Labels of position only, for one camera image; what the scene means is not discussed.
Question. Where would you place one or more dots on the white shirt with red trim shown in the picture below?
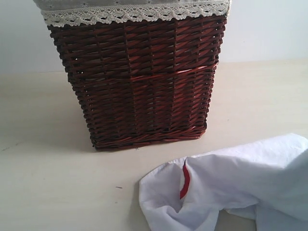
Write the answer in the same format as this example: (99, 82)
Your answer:
(266, 181)

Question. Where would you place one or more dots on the dark brown wicker basket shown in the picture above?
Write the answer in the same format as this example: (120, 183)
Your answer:
(142, 83)

